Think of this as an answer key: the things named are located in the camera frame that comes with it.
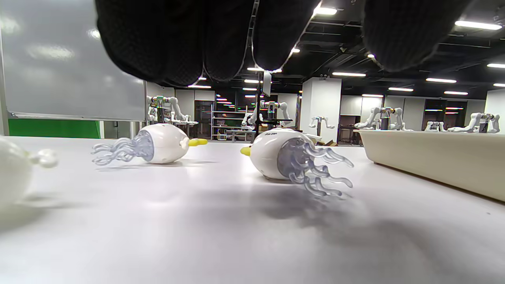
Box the person's left hand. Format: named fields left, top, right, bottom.
left=95, top=0, right=474, bottom=88

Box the white jellyfish mechanical toy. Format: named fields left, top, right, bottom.
left=240, top=128, right=354, bottom=198
left=0, top=136, right=59, bottom=206
left=92, top=123, right=208, bottom=166

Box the metal storage shelf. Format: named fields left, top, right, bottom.
left=211, top=103, right=257, bottom=141

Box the green cloth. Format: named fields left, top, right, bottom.
left=8, top=118, right=101, bottom=139

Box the row of white robot arms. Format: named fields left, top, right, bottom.
left=147, top=95, right=501, bottom=136

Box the beige plastic tray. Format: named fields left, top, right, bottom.
left=353, top=129, right=505, bottom=202

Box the row of ceiling light strips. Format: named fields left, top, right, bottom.
left=187, top=6, right=505, bottom=99

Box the white metal frame rack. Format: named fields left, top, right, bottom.
left=0, top=0, right=147, bottom=136

